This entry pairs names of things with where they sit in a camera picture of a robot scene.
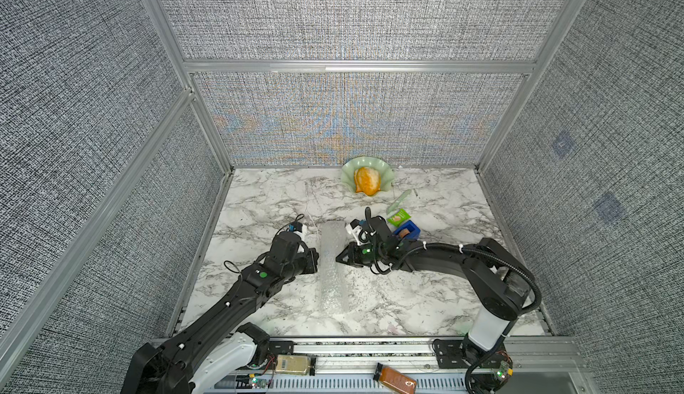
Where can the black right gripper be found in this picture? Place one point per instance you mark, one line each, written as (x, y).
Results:
(350, 256)

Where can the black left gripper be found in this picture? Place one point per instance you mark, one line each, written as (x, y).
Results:
(312, 257)

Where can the clear bubble wrap sheet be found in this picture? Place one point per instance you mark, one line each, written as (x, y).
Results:
(332, 266)

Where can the blue tape dispenser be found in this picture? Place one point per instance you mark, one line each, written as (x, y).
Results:
(408, 231)

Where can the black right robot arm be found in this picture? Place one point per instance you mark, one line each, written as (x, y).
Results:
(505, 288)

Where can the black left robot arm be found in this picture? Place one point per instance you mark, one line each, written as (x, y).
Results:
(221, 340)

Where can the green snack packet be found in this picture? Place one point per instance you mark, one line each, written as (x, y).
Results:
(399, 218)

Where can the orange bread roll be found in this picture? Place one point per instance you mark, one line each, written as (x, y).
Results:
(367, 181)

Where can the clear plastic wrapper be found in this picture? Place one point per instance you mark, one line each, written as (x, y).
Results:
(395, 206)

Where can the green scalloped plate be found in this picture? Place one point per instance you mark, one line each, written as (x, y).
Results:
(350, 168)

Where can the beige electronics box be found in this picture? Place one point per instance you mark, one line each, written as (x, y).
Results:
(300, 365)

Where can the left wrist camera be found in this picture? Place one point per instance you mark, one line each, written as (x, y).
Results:
(298, 228)

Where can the aluminium front rail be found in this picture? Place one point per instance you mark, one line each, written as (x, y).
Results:
(534, 364)

